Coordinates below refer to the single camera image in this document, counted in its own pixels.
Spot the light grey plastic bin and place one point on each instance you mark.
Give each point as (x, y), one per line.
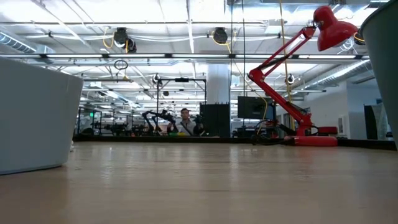
(34, 118)

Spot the teal plastic bin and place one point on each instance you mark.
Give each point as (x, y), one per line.
(385, 62)

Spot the black background robot arm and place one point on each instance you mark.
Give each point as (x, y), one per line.
(164, 116)

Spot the black cabinet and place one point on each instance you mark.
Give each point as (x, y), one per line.
(214, 121)

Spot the person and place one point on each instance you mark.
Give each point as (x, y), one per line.
(185, 124)

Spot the white building column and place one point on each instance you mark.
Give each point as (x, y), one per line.
(217, 84)

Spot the black monitor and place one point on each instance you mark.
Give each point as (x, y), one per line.
(253, 107)

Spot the small black ceiling reel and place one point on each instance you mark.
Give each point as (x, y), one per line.
(156, 78)
(290, 79)

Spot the red desk lamp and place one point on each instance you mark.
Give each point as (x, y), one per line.
(332, 31)

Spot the black standing panel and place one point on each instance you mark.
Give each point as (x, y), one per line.
(370, 124)

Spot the black metal stand frame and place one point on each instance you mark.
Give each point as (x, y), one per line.
(182, 79)

